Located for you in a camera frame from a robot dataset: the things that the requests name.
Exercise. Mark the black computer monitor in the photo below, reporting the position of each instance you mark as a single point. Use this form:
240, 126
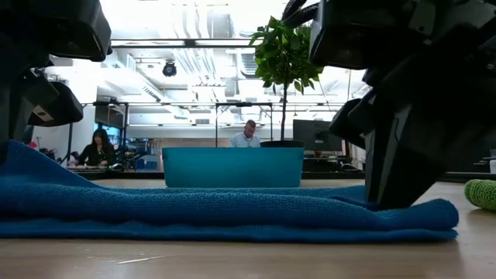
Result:
314, 133

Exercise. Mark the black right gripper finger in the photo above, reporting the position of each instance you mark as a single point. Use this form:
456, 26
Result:
407, 162

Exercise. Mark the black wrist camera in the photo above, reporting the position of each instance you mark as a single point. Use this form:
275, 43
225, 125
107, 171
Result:
348, 124
58, 104

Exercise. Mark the potted green leafy plant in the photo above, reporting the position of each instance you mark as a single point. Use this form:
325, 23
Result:
283, 54

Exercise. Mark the black ceiling camera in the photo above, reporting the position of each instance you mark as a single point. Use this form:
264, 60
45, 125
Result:
169, 69

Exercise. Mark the person seated behind bin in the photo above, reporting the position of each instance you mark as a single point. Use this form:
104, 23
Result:
246, 140

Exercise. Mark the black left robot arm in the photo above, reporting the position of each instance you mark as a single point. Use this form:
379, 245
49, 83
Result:
50, 27

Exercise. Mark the teal plastic bin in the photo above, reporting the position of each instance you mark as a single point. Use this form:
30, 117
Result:
232, 166

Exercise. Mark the blue microfiber towel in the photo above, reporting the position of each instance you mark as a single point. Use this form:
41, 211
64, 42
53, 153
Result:
193, 209

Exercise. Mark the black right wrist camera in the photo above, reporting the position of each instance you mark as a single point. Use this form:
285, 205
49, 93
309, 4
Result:
348, 124

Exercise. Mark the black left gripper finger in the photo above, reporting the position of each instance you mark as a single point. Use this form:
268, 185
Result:
4, 149

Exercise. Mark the green microfiber towel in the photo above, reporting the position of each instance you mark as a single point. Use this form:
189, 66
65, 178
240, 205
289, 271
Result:
482, 193

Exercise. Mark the black framed display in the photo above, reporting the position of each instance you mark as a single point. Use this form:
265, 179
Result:
110, 116

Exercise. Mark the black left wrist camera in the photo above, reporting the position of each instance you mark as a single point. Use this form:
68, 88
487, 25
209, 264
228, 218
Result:
58, 104

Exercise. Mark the black aluminium table frame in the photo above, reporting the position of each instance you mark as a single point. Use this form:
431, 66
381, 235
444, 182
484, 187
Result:
128, 175

